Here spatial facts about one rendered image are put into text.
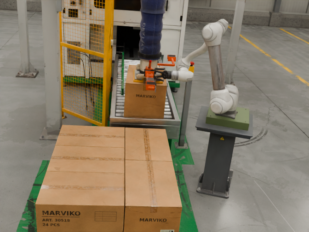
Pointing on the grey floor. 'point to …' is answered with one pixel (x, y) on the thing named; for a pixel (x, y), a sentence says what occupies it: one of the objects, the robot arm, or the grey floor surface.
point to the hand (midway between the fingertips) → (149, 73)
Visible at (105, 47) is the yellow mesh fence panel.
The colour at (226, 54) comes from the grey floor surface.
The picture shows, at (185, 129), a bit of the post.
